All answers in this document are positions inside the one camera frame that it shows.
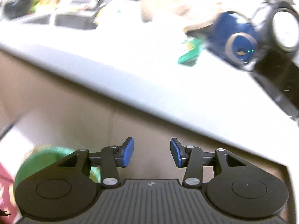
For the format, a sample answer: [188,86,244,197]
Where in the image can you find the short green wrapper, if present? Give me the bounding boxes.
[177,36,205,65]

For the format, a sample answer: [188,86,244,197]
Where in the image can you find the green trash bin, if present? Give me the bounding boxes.
[14,145,100,200]

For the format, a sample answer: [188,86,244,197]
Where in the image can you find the black open rice cooker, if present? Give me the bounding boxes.
[251,1,298,120]

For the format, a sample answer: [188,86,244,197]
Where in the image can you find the blue rice cooker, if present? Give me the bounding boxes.
[207,11,259,69]

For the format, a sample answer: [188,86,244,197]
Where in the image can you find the stainless steel sink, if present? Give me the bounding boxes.
[24,14,97,30]

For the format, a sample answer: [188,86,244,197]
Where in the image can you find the round wooden cutting board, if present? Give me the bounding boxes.
[139,0,221,31]

